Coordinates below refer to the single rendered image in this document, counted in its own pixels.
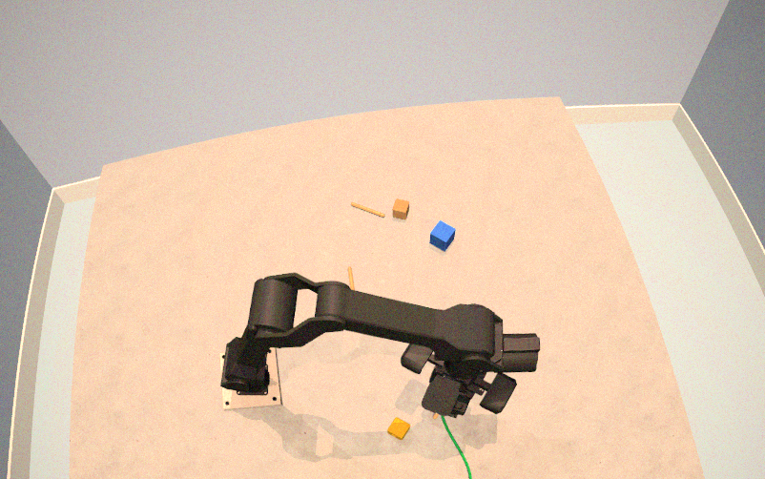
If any blue cube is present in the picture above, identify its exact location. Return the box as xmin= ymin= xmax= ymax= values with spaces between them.
xmin=430 ymin=220 xmax=456 ymax=251

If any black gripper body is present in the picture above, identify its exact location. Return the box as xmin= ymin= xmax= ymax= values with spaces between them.
xmin=400 ymin=344 xmax=517 ymax=414

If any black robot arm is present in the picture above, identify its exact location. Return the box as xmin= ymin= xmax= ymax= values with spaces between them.
xmin=220 ymin=272 xmax=541 ymax=418

